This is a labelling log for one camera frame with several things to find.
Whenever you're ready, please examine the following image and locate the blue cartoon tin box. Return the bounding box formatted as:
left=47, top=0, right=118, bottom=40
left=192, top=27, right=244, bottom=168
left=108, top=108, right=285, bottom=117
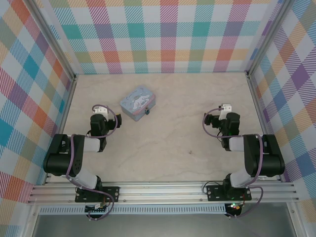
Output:
left=119, top=85, right=158, bottom=122

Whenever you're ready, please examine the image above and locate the small controller circuit board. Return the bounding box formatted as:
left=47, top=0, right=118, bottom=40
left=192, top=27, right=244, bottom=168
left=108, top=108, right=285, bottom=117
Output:
left=84, top=203, right=110, bottom=214
left=225, top=201, right=243, bottom=213

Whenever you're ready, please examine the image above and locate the grey metal panel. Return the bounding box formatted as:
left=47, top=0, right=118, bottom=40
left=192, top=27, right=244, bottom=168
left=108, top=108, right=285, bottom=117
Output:
left=31, top=212, right=297, bottom=237

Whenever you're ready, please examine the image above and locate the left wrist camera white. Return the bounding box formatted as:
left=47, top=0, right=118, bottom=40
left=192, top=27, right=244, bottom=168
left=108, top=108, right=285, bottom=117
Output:
left=93, top=105, right=110, bottom=117

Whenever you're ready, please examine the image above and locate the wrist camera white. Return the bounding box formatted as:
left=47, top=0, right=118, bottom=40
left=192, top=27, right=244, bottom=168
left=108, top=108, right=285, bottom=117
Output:
left=219, top=103, right=233, bottom=120
left=93, top=105, right=110, bottom=117

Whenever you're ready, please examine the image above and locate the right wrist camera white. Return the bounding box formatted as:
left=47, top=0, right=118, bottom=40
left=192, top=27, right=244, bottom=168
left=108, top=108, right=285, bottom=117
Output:
left=219, top=103, right=233, bottom=120

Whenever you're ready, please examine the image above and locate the aluminium floor edge rail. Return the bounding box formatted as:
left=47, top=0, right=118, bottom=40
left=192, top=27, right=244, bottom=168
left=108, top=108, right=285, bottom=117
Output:
left=246, top=71, right=282, bottom=183
left=42, top=74, right=78, bottom=185

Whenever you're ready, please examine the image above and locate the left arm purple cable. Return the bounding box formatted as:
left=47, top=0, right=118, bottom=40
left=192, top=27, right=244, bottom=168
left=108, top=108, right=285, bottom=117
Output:
left=65, top=104, right=119, bottom=221

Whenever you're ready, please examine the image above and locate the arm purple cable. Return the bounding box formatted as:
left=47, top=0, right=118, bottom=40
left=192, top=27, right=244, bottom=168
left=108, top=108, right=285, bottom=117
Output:
left=202, top=108, right=264, bottom=219
left=65, top=104, right=119, bottom=221

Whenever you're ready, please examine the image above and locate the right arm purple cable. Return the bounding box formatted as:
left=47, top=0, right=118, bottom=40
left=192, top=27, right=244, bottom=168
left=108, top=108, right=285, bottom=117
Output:
left=202, top=108, right=264, bottom=219

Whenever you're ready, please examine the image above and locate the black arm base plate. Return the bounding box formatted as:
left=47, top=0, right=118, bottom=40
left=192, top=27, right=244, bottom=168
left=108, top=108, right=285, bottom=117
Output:
left=75, top=186, right=120, bottom=203
left=205, top=184, right=253, bottom=201

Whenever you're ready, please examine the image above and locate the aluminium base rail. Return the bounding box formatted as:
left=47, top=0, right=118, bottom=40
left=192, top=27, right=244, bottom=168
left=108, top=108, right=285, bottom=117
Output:
left=27, top=181, right=298, bottom=204

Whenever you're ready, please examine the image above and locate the aluminium frame post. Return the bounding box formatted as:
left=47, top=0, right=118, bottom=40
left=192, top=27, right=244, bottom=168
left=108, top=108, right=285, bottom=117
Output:
left=24, top=0, right=78, bottom=81
left=245, top=0, right=294, bottom=78

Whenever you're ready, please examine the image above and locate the white slotted cable duct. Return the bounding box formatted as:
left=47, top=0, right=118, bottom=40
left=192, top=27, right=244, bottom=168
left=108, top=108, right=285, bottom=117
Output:
left=39, top=203, right=227, bottom=215

